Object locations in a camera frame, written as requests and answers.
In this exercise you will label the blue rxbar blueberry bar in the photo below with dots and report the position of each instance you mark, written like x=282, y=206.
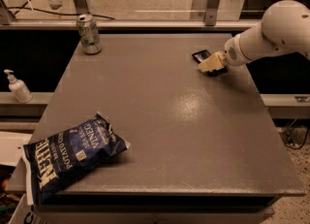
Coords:
x=211, y=64

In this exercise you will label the blue kettle chip bag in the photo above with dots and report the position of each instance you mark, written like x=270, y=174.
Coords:
x=57, y=162

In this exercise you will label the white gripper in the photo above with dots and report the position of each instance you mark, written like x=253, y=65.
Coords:
x=232, y=52

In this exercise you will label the right metal glass bracket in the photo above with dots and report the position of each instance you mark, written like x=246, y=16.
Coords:
x=211, y=12

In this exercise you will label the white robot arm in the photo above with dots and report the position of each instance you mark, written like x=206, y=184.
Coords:
x=283, y=29

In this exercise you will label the white pump dispenser bottle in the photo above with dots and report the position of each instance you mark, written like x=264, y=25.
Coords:
x=18, y=87

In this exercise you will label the grey table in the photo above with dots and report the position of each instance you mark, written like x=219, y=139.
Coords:
x=202, y=150

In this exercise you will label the green soda can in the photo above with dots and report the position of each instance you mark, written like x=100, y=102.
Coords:
x=89, y=34

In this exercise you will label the white cardboard box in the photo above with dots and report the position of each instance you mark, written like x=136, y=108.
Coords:
x=25, y=214

